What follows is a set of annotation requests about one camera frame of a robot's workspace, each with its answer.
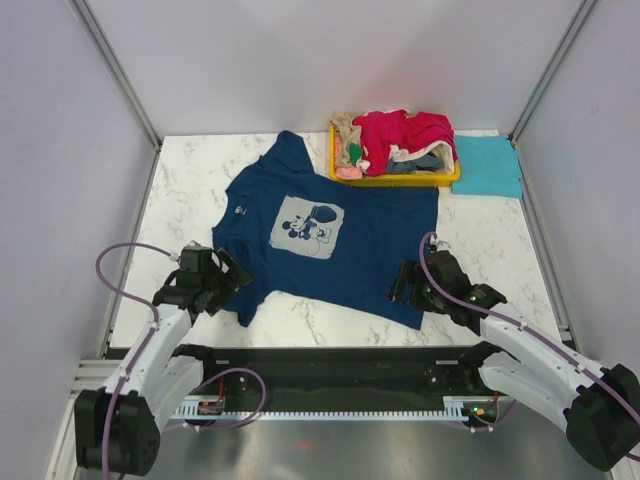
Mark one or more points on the white slotted cable duct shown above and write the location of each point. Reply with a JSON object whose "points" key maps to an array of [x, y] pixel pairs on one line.
{"points": [[203, 410]]}

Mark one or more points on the yellow plastic bin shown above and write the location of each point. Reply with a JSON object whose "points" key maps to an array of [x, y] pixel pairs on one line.
{"points": [[415, 180]]}

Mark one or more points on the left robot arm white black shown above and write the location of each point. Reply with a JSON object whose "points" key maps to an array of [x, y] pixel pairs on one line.
{"points": [[118, 425]]}

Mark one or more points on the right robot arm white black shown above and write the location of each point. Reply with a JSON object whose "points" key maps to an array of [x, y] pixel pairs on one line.
{"points": [[596, 407]]}

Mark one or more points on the grey blue garment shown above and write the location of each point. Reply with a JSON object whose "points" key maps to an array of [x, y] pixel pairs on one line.
{"points": [[426, 163]]}

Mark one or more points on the pink cloth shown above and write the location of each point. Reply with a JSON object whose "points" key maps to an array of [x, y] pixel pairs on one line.
{"points": [[349, 173]]}

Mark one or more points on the folded teal t-shirt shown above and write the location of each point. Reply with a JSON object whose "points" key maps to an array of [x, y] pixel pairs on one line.
{"points": [[489, 167]]}

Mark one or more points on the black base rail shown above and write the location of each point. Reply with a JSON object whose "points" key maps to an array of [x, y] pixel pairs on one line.
{"points": [[253, 377]]}

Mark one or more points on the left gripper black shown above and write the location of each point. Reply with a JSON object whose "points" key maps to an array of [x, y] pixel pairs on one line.
{"points": [[232, 280]]}

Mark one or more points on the left aluminium frame post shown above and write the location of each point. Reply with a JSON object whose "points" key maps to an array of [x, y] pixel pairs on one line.
{"points": [[92, 27]]}

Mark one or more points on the beige white green shirt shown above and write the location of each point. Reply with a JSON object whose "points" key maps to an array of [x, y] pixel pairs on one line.
{"points": [[348, 150]]}

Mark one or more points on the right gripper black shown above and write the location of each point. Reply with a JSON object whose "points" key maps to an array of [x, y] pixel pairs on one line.
{"points": [[408, 272]]}

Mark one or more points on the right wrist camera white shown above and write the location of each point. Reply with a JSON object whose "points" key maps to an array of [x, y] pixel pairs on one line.
{"points": [[437, 245]]}

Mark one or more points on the aluminium frame post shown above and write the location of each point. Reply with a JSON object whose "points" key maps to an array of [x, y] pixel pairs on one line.
{"points": [[554, 64], [92, 27]]}

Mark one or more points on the right aluminium frame post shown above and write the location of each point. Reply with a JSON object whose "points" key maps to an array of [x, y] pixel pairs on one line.
{"points": [[554, 64]]}

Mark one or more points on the red t-shirt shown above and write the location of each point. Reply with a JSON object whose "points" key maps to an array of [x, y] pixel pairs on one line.
{"points": [[385, 134]]}

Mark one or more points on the navy blue printed t-shirt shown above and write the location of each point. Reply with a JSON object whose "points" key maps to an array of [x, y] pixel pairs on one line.
{"points": [[297, 232]]}

